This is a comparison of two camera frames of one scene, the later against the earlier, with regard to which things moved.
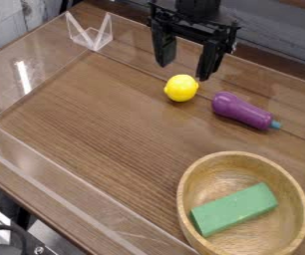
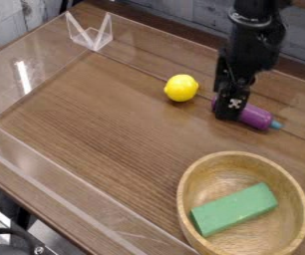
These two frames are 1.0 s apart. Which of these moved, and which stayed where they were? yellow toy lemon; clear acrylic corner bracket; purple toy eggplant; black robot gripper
Moved: black robot gripper
Stayed: clear acrylic corner bracket; purple toy eggplant; yellow toy lemon
